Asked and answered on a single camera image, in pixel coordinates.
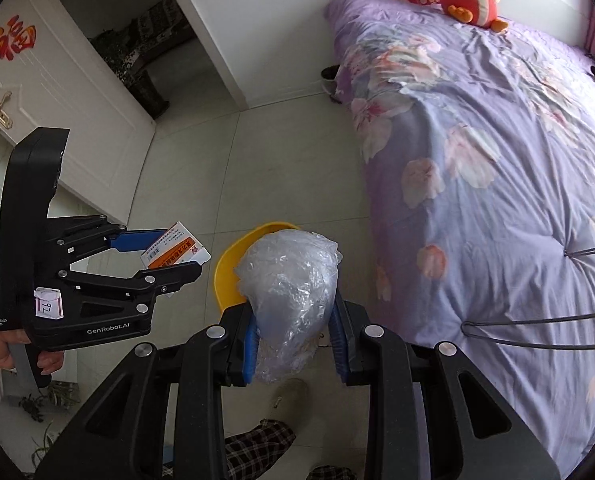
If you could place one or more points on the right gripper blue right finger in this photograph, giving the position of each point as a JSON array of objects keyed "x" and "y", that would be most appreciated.
[{"x": 346, "y": 324}]

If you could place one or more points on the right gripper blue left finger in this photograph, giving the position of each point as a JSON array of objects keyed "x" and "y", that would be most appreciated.
[{"x": 241, "y": 346}]

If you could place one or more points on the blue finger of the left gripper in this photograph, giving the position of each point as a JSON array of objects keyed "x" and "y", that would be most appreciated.
[
  {"x": 170, "y": 279},
  {"x": 135, "y": 241}
]

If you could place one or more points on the orange white medicine box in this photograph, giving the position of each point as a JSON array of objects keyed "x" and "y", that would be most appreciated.
[{"x": 176, "y": 246}]

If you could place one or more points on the clear plastic bag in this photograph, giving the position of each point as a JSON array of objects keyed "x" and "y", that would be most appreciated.
[{"x": 289, "y": 277}]

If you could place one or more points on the person left hand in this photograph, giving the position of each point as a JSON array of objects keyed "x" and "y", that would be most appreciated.
[{"x": 48, "y": 362}]

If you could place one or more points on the red fu door decoration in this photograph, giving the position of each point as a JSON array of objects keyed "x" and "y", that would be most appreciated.
[{"x": 16, "y": 37}]

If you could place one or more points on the purple floral bed sheet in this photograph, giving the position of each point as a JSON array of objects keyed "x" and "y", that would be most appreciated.
[{"x": 479, "y": 156}]

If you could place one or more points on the white door with handle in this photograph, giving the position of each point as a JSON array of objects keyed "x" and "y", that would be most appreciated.
[{"x": 62, "y": 82}]

